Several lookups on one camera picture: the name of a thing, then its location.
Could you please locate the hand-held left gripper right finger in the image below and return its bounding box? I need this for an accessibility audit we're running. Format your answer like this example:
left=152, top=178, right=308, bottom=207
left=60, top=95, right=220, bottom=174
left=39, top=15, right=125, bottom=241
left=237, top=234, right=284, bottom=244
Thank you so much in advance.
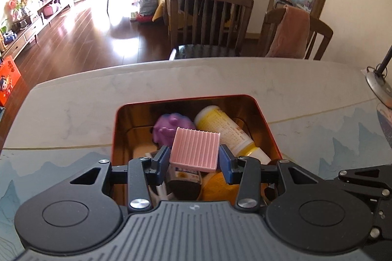
left=219, top=144, right=321, bottom=213

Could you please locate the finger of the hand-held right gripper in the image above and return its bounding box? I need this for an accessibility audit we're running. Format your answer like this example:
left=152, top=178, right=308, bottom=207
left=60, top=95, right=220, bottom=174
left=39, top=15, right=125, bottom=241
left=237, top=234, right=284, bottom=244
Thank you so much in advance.
left=338, top=164, right=392, bottom=198

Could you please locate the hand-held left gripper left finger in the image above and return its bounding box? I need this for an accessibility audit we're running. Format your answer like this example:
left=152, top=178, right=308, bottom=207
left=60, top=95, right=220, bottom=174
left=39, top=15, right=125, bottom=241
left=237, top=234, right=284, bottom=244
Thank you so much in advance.
left=69, top=144, right=171, bottom=213

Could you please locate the orange round object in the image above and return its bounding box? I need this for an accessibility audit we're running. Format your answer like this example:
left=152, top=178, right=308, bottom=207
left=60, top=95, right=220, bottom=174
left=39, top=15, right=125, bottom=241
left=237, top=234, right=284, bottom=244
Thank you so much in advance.
left=201, top=170, right=243, bottom=204

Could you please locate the dark brown labelled bottle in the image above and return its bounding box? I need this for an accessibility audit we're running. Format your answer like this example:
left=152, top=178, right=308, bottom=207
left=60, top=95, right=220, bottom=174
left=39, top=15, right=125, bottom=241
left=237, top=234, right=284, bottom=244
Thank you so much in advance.
left=168, top=165, right=204, bottom=201

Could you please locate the pink ribbed soap dish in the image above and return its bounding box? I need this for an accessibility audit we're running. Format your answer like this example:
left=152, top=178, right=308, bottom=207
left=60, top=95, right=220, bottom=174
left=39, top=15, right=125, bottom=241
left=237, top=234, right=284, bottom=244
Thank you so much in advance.
left=169, top=127, right=222, bottom=173

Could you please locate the white yellow bottle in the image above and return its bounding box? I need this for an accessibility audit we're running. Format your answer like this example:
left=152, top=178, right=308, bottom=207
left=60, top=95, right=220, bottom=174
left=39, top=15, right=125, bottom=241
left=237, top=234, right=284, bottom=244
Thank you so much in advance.
left=193, top=105, right=272, bottom=165

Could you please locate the purple toy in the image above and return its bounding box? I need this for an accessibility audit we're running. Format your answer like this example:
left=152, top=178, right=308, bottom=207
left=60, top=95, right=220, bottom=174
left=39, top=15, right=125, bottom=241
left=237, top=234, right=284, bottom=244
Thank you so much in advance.
left=153, top=113, right=197, bottom=147

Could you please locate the red tin box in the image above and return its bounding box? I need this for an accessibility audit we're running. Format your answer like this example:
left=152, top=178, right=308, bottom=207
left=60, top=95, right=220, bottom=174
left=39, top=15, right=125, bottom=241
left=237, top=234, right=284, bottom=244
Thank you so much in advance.
left=111, top=94, right=284, bottom=207

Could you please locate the metal lamp base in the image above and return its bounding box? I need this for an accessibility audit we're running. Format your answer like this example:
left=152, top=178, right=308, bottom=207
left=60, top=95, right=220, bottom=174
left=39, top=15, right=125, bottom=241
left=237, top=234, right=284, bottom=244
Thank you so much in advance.
left=366, top=45, right=392, bottom=110

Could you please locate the pink towel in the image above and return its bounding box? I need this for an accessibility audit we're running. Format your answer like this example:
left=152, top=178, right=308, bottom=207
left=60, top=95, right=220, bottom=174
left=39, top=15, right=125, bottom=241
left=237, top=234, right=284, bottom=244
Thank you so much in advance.
left=265, top=5, right=312, bottom=59

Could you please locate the wooden chair with towel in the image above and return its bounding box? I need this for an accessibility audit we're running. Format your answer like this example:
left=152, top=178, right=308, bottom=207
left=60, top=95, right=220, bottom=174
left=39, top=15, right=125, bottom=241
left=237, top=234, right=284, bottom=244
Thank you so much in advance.
left=258, top=6, right=334, bottom=61

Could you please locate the orange gift box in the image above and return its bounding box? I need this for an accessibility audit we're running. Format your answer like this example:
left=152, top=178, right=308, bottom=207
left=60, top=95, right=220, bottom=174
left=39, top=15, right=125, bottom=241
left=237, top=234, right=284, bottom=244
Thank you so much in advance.
left=0, top=55, right=22, bottom=106

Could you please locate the wooden television stand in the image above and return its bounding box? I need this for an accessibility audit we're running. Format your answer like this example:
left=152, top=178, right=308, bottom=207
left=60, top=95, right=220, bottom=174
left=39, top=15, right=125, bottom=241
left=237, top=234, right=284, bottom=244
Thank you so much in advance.
left=0, top=0, right=74, bottom=61

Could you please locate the pink storage case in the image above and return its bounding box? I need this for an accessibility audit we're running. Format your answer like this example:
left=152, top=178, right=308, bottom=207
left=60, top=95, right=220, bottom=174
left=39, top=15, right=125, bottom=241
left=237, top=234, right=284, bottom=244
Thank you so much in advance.
left=42, top=1, right=61, bottom=16

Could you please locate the orange flower bouquet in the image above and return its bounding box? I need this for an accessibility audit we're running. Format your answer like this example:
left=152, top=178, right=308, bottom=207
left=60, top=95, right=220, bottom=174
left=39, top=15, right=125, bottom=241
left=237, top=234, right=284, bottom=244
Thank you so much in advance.
left=7, top=0, right=24, bottom=20

